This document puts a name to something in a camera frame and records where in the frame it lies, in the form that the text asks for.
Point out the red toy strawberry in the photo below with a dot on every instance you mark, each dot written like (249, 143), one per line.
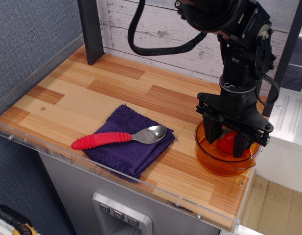
(226, 140)

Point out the orange transparent plastic pot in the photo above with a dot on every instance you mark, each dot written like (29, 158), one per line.
(220, 162)

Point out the white toy sink unit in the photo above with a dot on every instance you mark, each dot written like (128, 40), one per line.
(281, 160)

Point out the dark left shelf post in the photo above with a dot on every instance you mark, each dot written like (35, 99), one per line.
(91, 30)

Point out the purple folded towel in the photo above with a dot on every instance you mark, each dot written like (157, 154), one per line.
(131, 158)

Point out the silver toy dispenser panel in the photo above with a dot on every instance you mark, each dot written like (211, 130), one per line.
(116, 218)

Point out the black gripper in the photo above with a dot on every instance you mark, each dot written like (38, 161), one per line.
(241, 116)

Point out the dark right shelf post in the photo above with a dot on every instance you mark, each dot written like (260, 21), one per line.
(286, 18)

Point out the clear acrylic table guard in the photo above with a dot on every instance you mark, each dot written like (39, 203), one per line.
(50, 96)

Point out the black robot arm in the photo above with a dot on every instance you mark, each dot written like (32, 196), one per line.
(244, 31)

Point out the yellow black object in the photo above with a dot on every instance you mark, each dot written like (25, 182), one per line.
(14, 223)

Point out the dark shelf post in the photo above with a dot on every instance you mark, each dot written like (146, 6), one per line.
(91, 30)
(286, 18)

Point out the red handled metal spoon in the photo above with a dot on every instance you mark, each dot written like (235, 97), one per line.
(148, 135)

